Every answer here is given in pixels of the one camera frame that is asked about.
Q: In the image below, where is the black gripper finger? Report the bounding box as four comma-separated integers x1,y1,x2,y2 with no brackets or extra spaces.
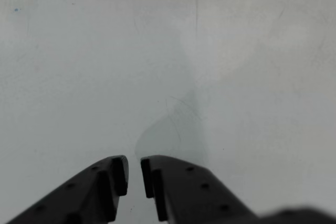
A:
5,155,130,224
140,154,263,224

